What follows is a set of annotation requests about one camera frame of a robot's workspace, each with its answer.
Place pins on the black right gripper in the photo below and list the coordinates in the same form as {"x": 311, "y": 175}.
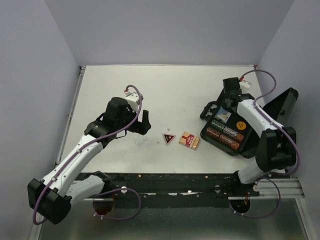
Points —
{"x": 225, "y": 96}

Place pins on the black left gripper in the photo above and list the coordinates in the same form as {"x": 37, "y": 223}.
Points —
{"x": 141, "y": 127}

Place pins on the blue playing card deck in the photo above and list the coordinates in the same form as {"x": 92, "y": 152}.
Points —
{"x": 222, "y": 115}

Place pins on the yellow big blind button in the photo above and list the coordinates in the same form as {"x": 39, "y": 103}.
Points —
{"x": 241, "y": 125}

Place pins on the red Texas Hold'em card deck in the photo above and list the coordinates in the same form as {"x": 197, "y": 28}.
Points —
{"x": 189, "y": 140}

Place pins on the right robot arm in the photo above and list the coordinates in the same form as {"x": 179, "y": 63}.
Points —
{"x": 276, "y": 149}

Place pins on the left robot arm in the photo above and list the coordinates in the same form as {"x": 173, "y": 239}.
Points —
{"x": 54, "y": 195}

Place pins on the black poker set case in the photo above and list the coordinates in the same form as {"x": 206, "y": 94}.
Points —
{"x": 279, "y": 109}

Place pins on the clear round dealer button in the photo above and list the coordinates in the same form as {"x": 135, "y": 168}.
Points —
{"x": 140, "y": 140}

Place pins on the triangular all in button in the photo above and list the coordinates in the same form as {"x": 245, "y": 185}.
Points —
{"x": 168, "y": 138}

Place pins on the green blue chip roll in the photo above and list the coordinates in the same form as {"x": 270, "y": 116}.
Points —
{"x": 217, "y": 125}

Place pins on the orange black chip roll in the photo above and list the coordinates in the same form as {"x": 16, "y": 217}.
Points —
{"x": 213, "y": 133}

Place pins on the brown orange chip roll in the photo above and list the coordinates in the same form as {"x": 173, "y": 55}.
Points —
{"x": 229, "y": 142}

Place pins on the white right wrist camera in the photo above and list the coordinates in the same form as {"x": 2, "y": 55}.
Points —
{"x": 244, "y": 86}

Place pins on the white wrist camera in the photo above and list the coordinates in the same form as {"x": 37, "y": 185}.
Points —
{"x": 244, "y": 86}
{"x": 133, "y": 99}

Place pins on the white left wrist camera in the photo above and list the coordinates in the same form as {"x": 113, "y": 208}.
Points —
{"x": 133, "y": 99}

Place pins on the aluminium frame rail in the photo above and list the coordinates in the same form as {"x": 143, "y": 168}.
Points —
{"x": 220, "y": 186}

